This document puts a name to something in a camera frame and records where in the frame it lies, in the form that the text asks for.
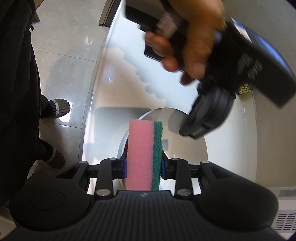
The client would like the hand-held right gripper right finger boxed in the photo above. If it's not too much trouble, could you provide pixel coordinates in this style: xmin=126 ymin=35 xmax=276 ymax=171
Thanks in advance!
xmin=160 ymin=152 xmax=232 ymax=200

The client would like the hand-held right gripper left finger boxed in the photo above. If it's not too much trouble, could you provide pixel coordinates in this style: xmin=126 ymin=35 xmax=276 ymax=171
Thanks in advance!
xmin=55 ymin=158 xmax=128 ymax=200

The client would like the pink and green sponge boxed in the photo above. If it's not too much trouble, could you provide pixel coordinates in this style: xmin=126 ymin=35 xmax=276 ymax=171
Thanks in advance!
xmin=125 ymin=120 xmax=164 ymax=192

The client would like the white bowl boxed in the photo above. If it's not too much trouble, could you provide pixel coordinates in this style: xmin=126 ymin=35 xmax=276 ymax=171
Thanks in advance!
xmin=117 ymin=108 xmax=208 ymax=195

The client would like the person's left hand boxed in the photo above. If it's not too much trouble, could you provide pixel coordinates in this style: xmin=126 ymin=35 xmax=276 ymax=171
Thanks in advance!
xmin=145 ymin=0 xmax=228 ymax=85

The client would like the grey striped slipper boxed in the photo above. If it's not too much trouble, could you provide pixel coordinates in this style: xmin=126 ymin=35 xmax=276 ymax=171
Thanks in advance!
xmin=46 ymin=148 xmax=66 ymax=169
xmin=47 ymin=98 xmax=71 ymax=119

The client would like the person's black clothing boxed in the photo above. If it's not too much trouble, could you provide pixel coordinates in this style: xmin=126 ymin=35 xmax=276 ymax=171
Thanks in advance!
xmin=0 ymin=0 xmax=54 ymax=205

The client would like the white vented appliance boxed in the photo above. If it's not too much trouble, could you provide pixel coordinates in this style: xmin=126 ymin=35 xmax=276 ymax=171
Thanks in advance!
xmin=269 ymin=187 xmax=296 ymax=236

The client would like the wooden trim strip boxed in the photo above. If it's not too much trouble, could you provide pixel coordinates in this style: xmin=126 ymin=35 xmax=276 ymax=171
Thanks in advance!
xmin=99 ymin=0 xmax=122 ymax=27

